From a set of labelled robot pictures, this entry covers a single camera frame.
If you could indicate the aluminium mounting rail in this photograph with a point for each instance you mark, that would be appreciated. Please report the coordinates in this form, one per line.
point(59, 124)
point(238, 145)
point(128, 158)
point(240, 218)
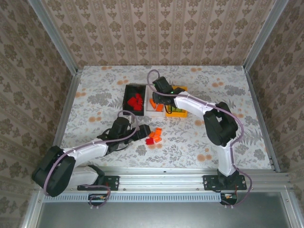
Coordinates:
point(154, 178)

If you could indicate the aluminium frame rail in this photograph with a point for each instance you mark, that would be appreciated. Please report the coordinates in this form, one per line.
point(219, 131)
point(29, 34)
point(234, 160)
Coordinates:
point(293, 211)
point(32, 211)
point(69, 104)
point(262, 118)

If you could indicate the green lego brick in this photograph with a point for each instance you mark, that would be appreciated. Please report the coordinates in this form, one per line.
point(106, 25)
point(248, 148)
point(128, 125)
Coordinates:
point(177, 109)

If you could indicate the black connector box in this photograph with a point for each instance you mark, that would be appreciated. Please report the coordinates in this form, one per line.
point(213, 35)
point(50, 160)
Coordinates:
point(95, 197)
point(228, 198)

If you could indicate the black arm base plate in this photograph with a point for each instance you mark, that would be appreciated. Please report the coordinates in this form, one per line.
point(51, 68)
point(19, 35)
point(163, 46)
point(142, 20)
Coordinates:
point(111, 183)
point(209, 183)

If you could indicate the grey metal panel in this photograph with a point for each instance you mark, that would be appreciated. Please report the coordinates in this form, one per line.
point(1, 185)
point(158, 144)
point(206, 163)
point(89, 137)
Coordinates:
point(166, 216)

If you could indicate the aluminium frame post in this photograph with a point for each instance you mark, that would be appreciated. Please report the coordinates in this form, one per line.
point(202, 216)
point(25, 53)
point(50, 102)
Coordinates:
point(54, 35)
point(259, 35)

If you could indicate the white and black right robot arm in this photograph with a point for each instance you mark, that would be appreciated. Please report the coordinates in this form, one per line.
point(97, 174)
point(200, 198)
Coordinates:
point(190, 104)

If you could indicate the floral print tablecloth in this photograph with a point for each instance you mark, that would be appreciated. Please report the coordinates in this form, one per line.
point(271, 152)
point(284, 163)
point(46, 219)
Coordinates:
point(190, 147)

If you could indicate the red lego brick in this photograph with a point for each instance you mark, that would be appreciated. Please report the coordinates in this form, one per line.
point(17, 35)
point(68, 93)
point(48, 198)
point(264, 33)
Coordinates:
point(138, 95)
point(137, 108)
point(131, 101)
point(150, 141)
point(139, 101)

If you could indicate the black plastic bin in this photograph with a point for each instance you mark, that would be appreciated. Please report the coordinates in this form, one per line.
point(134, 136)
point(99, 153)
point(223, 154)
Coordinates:
point(127, 95)

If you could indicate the yellow plastic bin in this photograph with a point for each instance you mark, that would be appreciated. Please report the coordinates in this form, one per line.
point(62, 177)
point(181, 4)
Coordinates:
point(177, 115)

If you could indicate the orange lego brick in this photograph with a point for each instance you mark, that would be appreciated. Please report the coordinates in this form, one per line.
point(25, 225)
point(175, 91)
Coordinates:
point(158, 141)
point(159, 108)
point(151, 134)
point(158, 130)
point(152, 102)
point(156, 137)

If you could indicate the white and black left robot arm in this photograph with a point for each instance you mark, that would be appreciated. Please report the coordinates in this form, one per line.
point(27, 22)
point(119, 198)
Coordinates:
point(88, 152)

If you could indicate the white plastic bin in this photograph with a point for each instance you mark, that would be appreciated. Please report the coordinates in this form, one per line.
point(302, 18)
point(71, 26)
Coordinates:
point(148, 112)

